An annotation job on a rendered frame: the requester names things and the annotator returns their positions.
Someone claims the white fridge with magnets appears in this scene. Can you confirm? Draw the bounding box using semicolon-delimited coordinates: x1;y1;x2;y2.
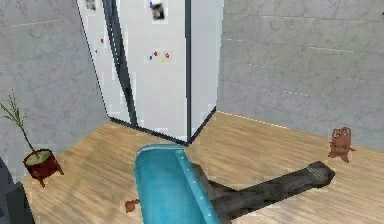
75;0;225;146

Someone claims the brown bear figurine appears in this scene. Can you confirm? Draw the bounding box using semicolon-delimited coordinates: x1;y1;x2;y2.
327;126;356;164

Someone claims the teal blue chair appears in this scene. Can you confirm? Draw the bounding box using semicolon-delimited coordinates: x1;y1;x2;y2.
125;143;336;224

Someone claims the dark grey bin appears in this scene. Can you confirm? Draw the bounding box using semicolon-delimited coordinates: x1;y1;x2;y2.
0;157;36;224

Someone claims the black fridge door handle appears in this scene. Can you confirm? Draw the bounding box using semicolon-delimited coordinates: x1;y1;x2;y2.
101;0;139;128

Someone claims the green plant in red pot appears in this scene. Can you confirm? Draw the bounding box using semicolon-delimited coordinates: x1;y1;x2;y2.
0;90;65;188

